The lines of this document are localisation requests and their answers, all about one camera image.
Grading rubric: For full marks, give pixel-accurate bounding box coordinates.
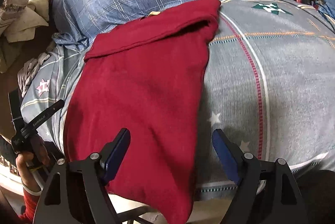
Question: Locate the dark red small garment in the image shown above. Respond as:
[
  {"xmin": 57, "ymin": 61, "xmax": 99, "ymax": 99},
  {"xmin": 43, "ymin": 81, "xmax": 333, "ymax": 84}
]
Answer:
[{"xmin": 64, "ymin": 0, "xmax": 221, "ymax": 223}]

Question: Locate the blue denim garment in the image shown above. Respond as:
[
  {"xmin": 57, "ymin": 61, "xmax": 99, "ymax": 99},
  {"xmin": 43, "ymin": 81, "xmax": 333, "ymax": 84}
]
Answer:
[{"xmin": 315, "ymin": 0, "xmax": 335, "ymax": 29}]

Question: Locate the person left hand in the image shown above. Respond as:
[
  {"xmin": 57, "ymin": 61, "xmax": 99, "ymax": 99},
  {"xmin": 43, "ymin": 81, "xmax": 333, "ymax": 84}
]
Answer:
[{"xmin": 16, "ymin": 135, "xmax": 50, "ymax": 193}]

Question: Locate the grey patterned bed sheet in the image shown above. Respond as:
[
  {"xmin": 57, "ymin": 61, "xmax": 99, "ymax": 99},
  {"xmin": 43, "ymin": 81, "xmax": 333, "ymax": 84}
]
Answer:
[{"xmin": 21, "ymin": 0, "xmax": 334, "ymax": 201}]

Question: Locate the red sleeve forearm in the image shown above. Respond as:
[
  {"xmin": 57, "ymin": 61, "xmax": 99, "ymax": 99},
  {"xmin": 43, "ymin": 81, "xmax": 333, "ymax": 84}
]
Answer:
[{"xmin": 18, "ymin": 188, "xmax": 41, "ymax": 223}]

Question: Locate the beige crumpled cloth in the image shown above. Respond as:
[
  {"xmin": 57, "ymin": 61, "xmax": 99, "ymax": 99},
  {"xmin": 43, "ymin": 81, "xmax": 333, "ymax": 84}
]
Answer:
[{"xmin": 1, "ymin": 0, "xmax": 49, "ymax": 73}]

